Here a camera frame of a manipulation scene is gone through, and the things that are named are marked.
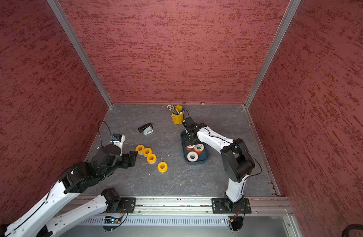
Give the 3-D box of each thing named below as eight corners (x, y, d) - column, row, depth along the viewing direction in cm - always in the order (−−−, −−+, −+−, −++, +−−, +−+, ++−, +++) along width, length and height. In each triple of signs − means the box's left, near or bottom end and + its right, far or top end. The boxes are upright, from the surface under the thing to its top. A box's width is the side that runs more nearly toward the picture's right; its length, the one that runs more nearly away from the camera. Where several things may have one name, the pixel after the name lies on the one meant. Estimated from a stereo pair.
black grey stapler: (140, 137, 102) (139, 134, 99) (138, 130, 106) (137, 127, 103) (154, 132, 105) (153, 129, 102) (151, 125, 109) (150, 122, 106)
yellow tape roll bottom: (157, 173, 87) (156, 171, 85) (158, 163, 91) (158, 161, 89) (167, 173, 87) (167, 171, 85) (168, 163, 91) (167, 161, 89)
